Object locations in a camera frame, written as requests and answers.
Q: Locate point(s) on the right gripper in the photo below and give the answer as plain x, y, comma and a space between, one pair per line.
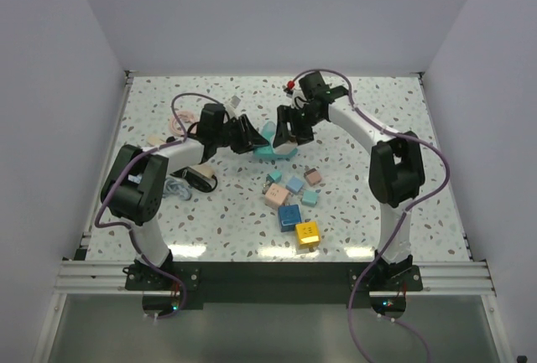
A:
287, 113

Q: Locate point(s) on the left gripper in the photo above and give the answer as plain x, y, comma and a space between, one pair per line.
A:
247, 137

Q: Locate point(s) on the white cube plug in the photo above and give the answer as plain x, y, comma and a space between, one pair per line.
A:
283, 147

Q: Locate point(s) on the teal triangular socket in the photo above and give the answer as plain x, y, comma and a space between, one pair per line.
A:
268, 152

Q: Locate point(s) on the pink small plug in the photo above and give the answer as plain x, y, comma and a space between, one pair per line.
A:
312, 177

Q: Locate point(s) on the blue small plug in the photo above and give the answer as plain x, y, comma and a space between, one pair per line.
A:
294, 185

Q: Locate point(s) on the pink cube plug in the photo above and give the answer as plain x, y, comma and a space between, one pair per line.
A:
276, 196

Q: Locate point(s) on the teal small plug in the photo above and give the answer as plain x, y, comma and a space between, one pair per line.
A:
309, 198

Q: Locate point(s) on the blue cube plug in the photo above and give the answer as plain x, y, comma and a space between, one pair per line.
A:
288, 216

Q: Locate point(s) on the yellow cube socket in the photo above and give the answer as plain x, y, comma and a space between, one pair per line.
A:
308, 235

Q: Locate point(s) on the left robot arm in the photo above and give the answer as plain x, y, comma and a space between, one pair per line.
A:
132, 193

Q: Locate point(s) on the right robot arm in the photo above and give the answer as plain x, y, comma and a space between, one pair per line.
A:
395, 174

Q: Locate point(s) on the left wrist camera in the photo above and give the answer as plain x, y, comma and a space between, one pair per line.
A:
232, 105

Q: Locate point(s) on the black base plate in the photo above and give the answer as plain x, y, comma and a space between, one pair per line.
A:
193, 285

